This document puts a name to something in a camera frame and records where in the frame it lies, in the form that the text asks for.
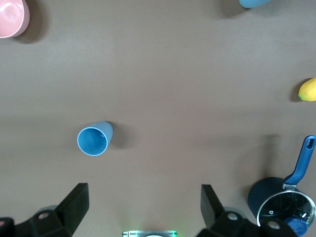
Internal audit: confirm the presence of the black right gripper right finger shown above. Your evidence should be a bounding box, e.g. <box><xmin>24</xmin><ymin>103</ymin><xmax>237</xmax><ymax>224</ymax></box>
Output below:
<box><xmin>196</xmin><ymin>184</ymin><xmax>300</xmax><ymax>237</ymax></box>

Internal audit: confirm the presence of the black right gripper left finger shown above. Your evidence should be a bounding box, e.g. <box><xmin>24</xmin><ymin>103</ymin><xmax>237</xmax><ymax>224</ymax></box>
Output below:
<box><xmin>0</xmin><ymin>183</ymin><xmax>89</xmax><ymax>237</ymax></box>

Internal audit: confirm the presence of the light blue plastic cup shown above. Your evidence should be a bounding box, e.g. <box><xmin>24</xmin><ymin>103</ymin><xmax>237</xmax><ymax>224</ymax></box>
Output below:
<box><xmin>238</xmin><ymin>0</ymin><xmax>272</xmax><ymax>9</ymax></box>
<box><xmin>77</xmin><ymin>120</ymin><xmax>114</xmax><ymax>157</ymax></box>

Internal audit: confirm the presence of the dark blue saucepan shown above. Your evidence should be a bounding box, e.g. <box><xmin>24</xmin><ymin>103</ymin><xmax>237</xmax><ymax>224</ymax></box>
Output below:
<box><xmin>247</xmin><ymin>135</ymin><xmax>316</xmax><ymax>237</ymax></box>

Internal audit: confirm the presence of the glass lid with blue knob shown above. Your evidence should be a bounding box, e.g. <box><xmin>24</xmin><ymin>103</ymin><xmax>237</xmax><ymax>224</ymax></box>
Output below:
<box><xmin>256</xmin><ymin>190</ymin><xmax>316</xmax><ymax>237</ymax></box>

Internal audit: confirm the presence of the yellow lemon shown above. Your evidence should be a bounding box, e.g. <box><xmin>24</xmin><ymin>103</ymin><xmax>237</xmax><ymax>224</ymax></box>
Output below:
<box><xmin>297</xmin><ymin>78</ymin><xmax>316</xmax><ymax>102</ymax></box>

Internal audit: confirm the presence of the pink bowl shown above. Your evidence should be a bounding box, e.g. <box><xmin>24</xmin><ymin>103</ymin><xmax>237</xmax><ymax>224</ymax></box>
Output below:
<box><xmin>0</xmin><ymin>0</ymin><xmax>31</xmax><ymax>39</ymax></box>

